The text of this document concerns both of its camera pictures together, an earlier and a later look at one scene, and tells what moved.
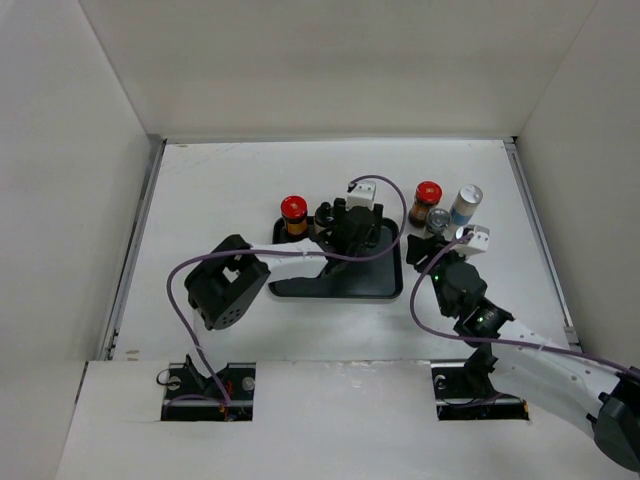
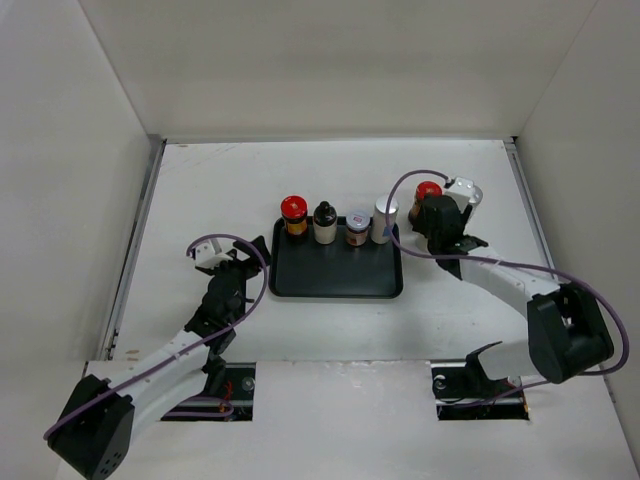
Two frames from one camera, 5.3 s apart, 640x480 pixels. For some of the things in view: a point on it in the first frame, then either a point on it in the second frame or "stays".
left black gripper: (372, 236) → (243, 248)
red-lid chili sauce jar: (294, 211) stays
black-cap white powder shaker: (324, 219) stays
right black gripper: (419, 247) → (420, 224)
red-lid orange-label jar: (427, 195) stays
